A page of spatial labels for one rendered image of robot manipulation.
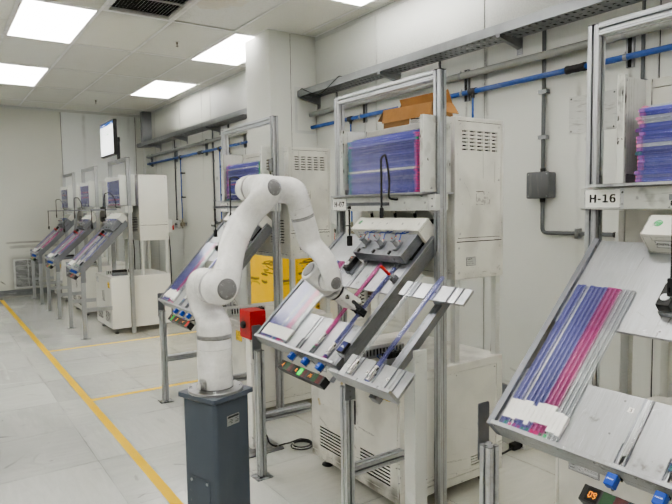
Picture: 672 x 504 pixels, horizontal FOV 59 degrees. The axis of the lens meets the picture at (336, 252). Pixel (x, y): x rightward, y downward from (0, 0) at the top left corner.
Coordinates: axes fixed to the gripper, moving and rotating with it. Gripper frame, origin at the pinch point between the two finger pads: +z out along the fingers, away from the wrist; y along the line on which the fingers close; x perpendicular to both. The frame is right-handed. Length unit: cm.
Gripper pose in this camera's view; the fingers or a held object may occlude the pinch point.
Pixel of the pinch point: (360, 311)
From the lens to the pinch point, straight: 249.0
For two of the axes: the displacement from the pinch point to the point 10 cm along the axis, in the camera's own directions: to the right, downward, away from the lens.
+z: 6.6, 5.7, 4.9
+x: -5.0, 8.2, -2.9
